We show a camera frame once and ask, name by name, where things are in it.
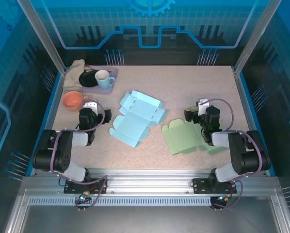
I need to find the light green paper box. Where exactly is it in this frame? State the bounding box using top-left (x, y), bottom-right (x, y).
top-left (161, 118), bottom-right (229, 155)

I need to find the light blue paper box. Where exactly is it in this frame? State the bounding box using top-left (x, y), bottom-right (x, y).
top-left (109, 90), bottom-right (169, 148)

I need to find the purple plastic tray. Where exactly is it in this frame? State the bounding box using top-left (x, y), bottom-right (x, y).
top-left (81, 65), bottom-right (118, 95)

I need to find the orange ceramic cup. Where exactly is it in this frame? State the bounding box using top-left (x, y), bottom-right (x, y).
top-left (62, 91), bottom-right (90, 112)

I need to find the light blue mug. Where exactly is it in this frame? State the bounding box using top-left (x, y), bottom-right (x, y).
top-left (94, 69), bottom-right (116, 90)

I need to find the black plate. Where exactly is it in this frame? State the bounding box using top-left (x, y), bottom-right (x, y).
top-left (79, 70), bottom-right (99, 88)

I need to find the beige cloth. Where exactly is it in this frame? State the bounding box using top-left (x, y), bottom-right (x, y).
top-left (63, 59), bottom-right (85, 93)

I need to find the brown wooden utensil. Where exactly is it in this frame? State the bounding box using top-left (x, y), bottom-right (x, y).
top-left (83, 67), bottom-right (112, 73)

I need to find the small LED connector module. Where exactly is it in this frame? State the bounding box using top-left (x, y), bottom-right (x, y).
top-left (216, 194), bottom-right (233, 203)
top-left (78, 191), bottom-right (91, 202)

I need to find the grey metal panel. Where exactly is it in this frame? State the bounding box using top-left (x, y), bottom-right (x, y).
top-left (18, 205), bottom-right (281, 233)

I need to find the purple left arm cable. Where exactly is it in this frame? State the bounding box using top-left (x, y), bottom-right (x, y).
top-left (49, 100), bottom-right (110, 212)

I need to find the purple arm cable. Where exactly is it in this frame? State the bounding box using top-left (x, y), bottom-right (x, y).
top-left (49, 100), bottom-right (110, 212)
top-left (200, 98), bottom-right (263, 212)

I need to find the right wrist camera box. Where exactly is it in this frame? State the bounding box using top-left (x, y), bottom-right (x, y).
top-left (197, 98), bottom-right (210, 116)

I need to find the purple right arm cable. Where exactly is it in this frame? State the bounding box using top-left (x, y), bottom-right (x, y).
top-left (200, 98), bottom-right (263, 212)

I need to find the aluminium side rail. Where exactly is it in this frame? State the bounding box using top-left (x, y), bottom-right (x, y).
top-left (233, 67), bottom-right (276, 177)
top-left (26, 71), bottom-right (64, 177)

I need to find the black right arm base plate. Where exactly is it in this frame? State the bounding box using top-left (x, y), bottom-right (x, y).
top-left (192, 178), bottom-right (238, 194)

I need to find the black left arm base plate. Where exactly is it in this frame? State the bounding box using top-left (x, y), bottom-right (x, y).
top-left (64, 178), bottom-right (108, 194)

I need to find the aluminium front frame rail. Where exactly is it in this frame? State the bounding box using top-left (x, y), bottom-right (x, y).
top-left (21, 168), bottom-right (280, 195)

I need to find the perforated metal cable duct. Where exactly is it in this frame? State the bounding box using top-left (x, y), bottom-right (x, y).
top-left (28, 197), bottom-right (212, 207)

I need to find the aluminium frame post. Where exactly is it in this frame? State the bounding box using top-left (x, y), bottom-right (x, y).
top-left (16, 0), bottom-right (67, 75)
top-left (234, 0), bottom-right (281, 75)

